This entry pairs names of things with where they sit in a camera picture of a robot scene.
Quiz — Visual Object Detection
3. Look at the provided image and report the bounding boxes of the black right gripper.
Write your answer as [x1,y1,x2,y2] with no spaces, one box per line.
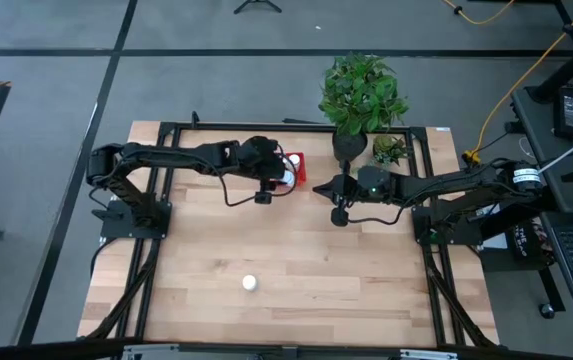
[312,173,365,207]

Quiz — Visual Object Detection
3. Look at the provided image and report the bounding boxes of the red plastic basket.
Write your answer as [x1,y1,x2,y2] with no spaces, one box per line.
[278,151,309,189]

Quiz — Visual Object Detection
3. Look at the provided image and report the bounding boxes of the small potted succulent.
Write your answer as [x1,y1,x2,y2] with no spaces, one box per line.
[371,133,411,167]

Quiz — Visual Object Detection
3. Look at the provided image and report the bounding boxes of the large green potted plant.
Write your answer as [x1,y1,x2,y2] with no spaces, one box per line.
[317,51,410,164]

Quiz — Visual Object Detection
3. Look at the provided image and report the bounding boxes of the black tripod legs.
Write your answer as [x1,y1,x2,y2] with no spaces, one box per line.
[233,0,283,15]

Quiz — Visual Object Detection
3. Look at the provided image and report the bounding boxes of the black printed bag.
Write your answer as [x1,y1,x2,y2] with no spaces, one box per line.
[505,219,552,261]

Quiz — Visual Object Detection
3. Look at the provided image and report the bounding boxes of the black desk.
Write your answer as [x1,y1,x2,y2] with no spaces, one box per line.
[509,84,573,216]

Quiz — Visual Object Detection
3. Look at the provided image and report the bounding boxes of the black overhead crossbar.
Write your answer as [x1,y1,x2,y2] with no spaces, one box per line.
[0,335,573,360]

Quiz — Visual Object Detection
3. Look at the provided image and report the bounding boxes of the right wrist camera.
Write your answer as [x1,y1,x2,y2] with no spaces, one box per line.
[329,197,350,228]

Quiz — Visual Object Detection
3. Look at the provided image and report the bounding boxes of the black aluminium table frame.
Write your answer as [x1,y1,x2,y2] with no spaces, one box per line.
[78,110,500,351]

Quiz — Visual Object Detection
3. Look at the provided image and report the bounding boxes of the black left camera cable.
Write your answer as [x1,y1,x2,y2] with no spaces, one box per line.
[215,144,301,208]

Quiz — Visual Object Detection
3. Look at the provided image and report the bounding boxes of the black camera cable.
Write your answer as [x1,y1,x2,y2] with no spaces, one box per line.
[215,144,301,208]
[346,192,417,226]

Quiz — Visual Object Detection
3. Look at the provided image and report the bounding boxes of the black right camera cable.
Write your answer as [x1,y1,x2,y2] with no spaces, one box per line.
[346,192,417,226]

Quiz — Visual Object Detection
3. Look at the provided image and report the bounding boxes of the yellow extension cable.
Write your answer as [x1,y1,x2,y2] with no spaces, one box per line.
[442,0,516,26]
[461,0,573,166]

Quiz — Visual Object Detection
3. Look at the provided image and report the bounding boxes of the white cable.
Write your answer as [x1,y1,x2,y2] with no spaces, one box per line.
[538,125,573,175]

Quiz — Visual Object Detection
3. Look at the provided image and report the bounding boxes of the black desk leg frame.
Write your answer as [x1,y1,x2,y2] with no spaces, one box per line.
[523,0,573,105]

